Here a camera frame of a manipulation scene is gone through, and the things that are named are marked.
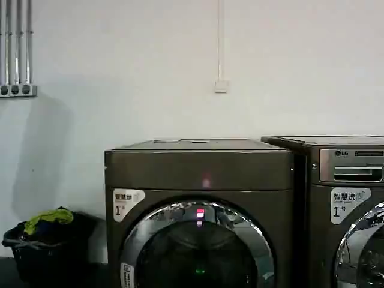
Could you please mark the grey dryer with plain panel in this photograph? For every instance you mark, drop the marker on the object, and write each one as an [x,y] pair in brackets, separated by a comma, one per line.
[198,171]

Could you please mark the white energy label sticker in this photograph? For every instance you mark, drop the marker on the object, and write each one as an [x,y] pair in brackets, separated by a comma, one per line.
[348,207]
[126,204]

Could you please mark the round glass dryer door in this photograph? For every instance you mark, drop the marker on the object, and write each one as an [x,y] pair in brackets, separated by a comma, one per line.
[364,237]
[168,234]

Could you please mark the white door warning sticker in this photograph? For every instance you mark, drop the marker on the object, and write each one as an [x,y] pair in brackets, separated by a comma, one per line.
[126,274]

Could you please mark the yellow-green garment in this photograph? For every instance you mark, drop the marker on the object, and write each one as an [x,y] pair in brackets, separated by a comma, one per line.
[49,218]

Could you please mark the grey dryer with drawer panel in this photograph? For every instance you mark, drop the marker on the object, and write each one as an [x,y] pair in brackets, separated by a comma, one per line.
[324,240]

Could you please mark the dark blue clothes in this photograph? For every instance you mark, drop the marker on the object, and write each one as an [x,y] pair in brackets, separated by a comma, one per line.
[45,229]

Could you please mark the black laundry basket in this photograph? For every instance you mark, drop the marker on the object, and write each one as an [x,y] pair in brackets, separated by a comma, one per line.
[54,258]

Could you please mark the grey metal junction box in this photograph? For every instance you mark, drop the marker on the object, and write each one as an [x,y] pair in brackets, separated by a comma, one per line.
[18,91]

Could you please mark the white wall switch box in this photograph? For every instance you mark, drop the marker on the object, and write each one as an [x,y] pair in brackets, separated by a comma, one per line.
[221,86]

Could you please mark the grey metal wall pipe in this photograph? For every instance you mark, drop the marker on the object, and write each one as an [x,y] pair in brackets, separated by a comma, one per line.
[29,42]
[18,42]
[9,42]
[1,42]

